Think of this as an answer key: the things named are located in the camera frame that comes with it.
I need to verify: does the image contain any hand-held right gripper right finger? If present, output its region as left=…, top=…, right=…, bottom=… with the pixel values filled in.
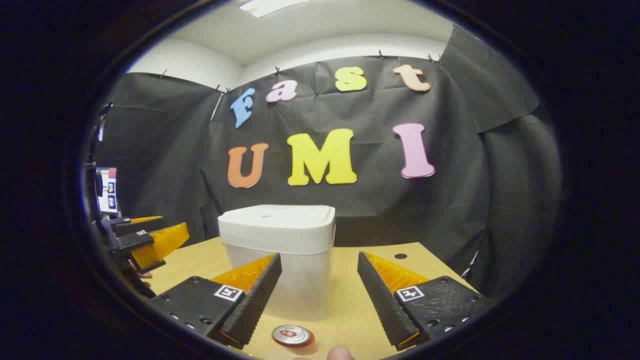
left=356, top=251, right=496, bottom=352

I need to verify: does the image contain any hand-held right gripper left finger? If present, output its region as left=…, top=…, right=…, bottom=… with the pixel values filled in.
left=149, top=252, right=283, bottom=351

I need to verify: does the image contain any red pop can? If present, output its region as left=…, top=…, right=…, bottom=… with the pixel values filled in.
left=271, top=324, right=316, bottom=349

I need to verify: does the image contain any white desktop garbage bin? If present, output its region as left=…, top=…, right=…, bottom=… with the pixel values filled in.
left=218, top=204, right=337, bottom=322

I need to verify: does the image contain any wooden desktop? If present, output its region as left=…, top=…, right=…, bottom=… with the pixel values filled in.
left=145, top=236, right=478, bottom=360

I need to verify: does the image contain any computer monitor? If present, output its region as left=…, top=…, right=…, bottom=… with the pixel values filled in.
left=96, top=167, right=119, bottom=216

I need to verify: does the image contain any thin white rod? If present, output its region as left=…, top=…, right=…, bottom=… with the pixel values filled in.
left=210, top=92, right=225, bottom=123

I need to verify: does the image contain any ceiling light panel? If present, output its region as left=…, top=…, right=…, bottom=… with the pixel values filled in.
left=239, top=0, right=311, bottom=19

